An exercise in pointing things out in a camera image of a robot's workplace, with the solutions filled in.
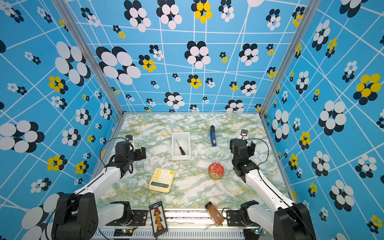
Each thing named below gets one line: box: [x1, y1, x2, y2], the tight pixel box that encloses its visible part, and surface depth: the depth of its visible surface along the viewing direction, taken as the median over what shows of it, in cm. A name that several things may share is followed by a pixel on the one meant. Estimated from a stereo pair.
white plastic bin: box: [172, 132, 191, 161], surface depth 101 cm
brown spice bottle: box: [204, 201, 225, 227], surface depth 74 cm
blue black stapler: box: [209, 125, 217, 147], surface depth 105 cm
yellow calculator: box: [148, 168, 175, 193], surface depth 86 cm
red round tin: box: [208, 162, 225, 180], surface depth 88 cm
